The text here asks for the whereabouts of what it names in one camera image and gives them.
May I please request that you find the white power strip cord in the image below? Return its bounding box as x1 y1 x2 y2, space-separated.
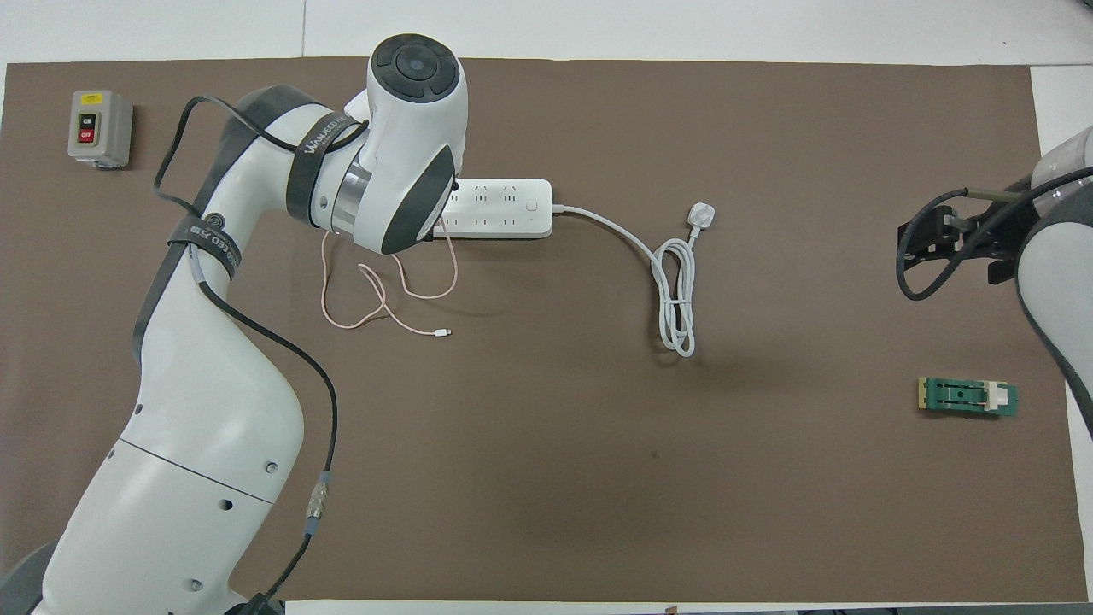
551 201 716 358

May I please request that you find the green knife switch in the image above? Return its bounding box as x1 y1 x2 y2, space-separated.
918 376 1020 419

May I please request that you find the pink charging cable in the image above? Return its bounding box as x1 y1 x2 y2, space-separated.
320 226 459 338

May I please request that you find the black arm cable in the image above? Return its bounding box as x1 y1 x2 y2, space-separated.
895 169 1093 302
154 96 370 615

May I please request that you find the grey on-off switch box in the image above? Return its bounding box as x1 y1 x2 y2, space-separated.
67 90 134 169

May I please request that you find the white power strip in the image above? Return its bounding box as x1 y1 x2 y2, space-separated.
435 178 554 240

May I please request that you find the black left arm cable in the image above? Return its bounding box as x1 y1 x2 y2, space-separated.
154 96 370 615

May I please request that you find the brown table mat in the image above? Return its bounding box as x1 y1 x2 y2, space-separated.
0 56 1090 603

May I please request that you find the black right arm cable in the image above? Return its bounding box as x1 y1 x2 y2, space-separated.
895 169 1093 302

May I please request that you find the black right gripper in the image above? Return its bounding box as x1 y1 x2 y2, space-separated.
897 203 1030 287

